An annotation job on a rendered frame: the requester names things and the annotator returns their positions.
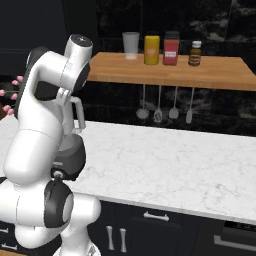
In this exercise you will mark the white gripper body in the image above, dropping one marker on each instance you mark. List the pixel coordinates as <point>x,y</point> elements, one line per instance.
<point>63,97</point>

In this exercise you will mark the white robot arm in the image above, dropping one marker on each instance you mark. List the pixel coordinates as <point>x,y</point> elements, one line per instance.
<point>31,146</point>

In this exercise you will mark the grey blender with clear jar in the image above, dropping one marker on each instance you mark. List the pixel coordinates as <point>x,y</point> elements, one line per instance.
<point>73,153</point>

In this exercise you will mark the yellow jar with black lid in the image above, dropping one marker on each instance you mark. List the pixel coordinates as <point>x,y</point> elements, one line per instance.
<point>151,50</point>

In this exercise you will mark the red jar with black lid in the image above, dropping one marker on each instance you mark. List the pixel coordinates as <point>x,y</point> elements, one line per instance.
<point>171,50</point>

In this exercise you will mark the pink flowers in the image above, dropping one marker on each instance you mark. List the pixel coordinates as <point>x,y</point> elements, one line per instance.
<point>13,96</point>

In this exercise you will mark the dark upper cupboards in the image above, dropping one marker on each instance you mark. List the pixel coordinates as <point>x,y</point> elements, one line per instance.
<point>40,23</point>

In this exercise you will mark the hanging metal ladle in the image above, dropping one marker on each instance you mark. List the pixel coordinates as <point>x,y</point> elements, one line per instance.
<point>142,113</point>

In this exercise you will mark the clear white cup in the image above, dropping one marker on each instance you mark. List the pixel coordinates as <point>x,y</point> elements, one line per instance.
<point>131,45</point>

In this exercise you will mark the hanging slotted metal spatula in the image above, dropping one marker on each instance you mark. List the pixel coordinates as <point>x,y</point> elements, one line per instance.
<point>158,115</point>

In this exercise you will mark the hanging narrow metal spoon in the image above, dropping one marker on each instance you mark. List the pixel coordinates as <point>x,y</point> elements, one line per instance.
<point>189,116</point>

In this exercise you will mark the small brown bottle white cap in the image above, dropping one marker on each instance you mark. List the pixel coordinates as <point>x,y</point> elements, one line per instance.
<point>195,55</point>

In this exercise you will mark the dark cupboard door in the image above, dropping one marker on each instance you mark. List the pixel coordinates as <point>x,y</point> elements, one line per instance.
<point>100,240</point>

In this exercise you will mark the dark drawer front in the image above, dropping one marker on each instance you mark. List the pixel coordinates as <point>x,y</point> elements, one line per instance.
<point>180,221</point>

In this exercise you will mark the dark oven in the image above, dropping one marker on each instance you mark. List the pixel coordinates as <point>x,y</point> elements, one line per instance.
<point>206,240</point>

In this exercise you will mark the wooden wall shelf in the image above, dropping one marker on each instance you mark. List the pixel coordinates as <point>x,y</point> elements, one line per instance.
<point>173,71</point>

